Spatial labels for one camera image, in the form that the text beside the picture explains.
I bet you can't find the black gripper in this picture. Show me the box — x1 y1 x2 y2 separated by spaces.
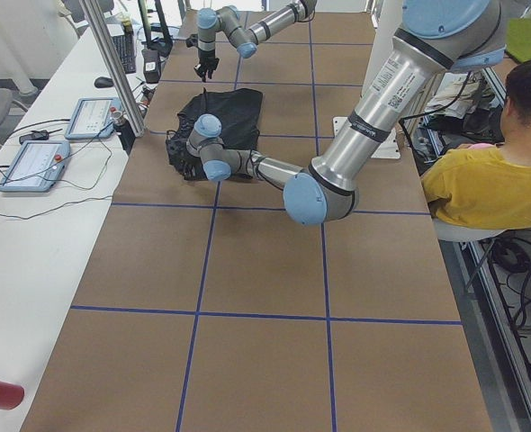
194 52 219 81

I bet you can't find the black graphic t-shirt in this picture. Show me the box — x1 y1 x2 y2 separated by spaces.
166 88 263 181

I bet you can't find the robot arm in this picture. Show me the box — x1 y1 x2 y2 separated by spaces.
194 0 317 82
186 1 507 225

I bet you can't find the black keyboard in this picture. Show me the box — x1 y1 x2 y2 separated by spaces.
112 34 136 74

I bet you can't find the dark water bottle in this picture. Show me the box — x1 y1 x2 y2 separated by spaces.
110 106 135 155

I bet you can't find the black computer mouse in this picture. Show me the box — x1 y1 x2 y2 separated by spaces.
94 76 113 88

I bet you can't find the far teach pendant tablet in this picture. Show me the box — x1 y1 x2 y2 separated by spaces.
64 97 122 141

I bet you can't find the teach pendant tablet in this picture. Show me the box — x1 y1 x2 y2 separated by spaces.
0 140 71 193
64 97 122 141

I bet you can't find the near teach pendant tablet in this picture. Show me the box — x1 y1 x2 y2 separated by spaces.
0 140 71 193

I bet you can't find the person in yellow shirt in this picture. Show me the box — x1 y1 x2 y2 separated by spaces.
421 59 531 230

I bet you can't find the aluminium frame post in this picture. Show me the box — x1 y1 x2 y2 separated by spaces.
79 0 145 138

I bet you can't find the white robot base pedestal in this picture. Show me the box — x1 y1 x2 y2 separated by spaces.
324 1 412 161

